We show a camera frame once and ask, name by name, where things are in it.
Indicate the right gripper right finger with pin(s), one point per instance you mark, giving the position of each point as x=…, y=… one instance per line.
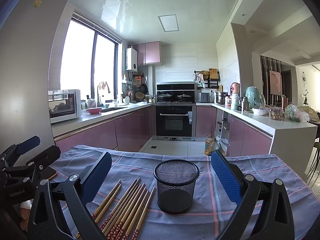
x=275, y=219

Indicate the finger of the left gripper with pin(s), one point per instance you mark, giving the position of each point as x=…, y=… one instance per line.
x=43, y=161
x=13, y=152

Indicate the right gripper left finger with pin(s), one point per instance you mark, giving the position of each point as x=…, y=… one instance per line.
x=47, y=220

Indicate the blue plaid tablecloth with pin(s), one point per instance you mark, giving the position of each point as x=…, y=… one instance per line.
x=211, y=209

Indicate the white microwave oven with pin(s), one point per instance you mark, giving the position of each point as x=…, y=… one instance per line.
x=64, y=105

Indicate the pink bowl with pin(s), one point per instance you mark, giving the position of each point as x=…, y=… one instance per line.
x=94, y=111

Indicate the yellow oil bottle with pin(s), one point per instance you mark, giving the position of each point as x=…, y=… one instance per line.
x=208, y=145

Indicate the black mesh pen holder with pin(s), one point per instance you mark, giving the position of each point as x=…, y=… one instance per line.
x=176, y=179

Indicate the mint green appliance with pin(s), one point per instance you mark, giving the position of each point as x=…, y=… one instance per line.
x=255, y=97

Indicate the steel stock pot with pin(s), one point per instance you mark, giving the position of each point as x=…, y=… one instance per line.
x=220, y=97

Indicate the black built-in oven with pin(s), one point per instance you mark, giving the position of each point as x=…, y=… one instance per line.
x=174, y=121

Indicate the left black wok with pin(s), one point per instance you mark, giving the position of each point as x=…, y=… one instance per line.
x=164, y=97

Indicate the black wok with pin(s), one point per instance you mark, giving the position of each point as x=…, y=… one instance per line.
x=164, y=97
x=184, y=98

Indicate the silver toaster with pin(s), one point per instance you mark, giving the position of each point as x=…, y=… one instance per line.
x=204, y=97

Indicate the white water heater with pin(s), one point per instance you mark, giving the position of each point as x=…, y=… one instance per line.
x=131, y=60

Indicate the black range hood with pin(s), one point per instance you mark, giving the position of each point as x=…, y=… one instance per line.
x=176, y=88

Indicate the right black wok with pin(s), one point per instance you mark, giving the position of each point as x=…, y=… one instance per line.
x=184, y=98

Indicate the pink upper cabinet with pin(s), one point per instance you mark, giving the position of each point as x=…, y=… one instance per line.
x=148, y=53

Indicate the black wall rack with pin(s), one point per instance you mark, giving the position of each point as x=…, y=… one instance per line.
x=207, y=78

